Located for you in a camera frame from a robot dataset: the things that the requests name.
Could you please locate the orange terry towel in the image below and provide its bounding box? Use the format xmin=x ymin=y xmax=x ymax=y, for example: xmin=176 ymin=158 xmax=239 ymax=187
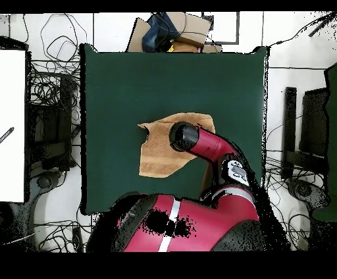
xmin=137 ymin=112 xmax=216 ymax=179

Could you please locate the orange brown cloth item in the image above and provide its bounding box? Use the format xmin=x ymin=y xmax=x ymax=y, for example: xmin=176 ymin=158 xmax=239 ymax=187
xmin=170 ymin=41 xmax=201 ymax=53

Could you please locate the flat cardboard sheet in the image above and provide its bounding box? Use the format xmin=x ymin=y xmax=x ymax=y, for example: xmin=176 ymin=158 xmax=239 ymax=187
xmin=126 ymin=17 xmax=152 ymax=53

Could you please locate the dark green table cloth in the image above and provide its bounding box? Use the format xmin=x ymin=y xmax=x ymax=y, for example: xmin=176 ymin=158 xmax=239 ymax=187
xmin=80 ymin=43 xmax=269 ymax=216

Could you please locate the blue bag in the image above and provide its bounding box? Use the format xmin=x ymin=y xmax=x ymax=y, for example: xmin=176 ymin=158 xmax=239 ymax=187
xmin=142 ymin=12 xmax=180 ymax=53

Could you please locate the large cardboard box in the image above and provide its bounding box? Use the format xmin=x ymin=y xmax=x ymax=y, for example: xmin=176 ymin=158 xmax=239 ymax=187
xmin=165 ymin=11 xmax=213 ymax=48

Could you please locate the black equipment rack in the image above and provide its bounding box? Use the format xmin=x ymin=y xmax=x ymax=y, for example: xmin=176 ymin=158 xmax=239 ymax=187
xmin=26 ymin=73 xmax=80 ymax=172

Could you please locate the black upright bar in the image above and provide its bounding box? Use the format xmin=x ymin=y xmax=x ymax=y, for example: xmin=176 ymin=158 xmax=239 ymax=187
xmin=280 ymin=86 xmax=298 ymax=180

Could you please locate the dark stand foot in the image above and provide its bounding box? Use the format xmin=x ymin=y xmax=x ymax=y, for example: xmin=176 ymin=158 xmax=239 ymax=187
xmin=286 ymin=178 xmax=330 ymax=210
xmin=30 ymin=170 xmax=64 ymax=191

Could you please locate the black power strip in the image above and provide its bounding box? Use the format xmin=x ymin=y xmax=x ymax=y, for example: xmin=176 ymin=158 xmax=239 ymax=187
xmin=72 ymin=226 xmax=84 ymax=251

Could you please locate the black panel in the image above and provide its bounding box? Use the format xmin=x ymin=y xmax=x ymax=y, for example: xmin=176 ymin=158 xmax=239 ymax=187
xmin=299 ymin=88 xmax=330 ymax=159

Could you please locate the white board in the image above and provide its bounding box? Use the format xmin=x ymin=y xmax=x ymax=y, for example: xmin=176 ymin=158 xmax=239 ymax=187
xmin=0 ymin=49 xmax=27 ymax=203

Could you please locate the striped black rod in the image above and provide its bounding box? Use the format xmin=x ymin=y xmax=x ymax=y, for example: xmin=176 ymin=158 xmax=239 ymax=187
xmin=0 ymin=126 xmax=15 ymax=144

